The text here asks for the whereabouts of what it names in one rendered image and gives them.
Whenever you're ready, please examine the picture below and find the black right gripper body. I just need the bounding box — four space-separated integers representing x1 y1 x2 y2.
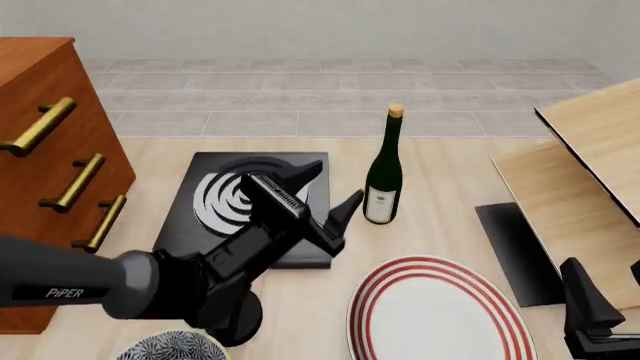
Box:
563 324 640 360

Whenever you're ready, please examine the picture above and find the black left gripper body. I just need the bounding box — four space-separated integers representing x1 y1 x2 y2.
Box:
240 172 347 259

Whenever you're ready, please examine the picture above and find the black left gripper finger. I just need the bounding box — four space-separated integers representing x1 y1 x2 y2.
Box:
272 159 325 198
312 188 366 247

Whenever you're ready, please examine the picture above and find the dark green wine bottle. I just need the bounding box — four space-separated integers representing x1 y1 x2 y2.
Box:
362 103 405 226

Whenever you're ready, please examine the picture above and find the wooden cabinet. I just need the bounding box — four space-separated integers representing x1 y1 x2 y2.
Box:
0 36 137 335

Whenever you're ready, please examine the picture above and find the pale wood box with black edges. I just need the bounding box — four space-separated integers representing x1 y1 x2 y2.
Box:
474 76 640 311

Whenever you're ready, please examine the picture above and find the flat black stove plate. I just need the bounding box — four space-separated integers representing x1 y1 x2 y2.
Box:
152 150 334 270

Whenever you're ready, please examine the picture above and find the white plate with red rings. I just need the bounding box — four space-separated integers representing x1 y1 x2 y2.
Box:
345 254 539 360

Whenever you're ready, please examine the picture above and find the black and white patterned bowl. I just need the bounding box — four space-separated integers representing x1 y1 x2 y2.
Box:
115 329 229 360

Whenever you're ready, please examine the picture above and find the brass cabinet handle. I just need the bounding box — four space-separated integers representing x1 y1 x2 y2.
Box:
38 152 107 214
71 194 129 255
0 96 78 159

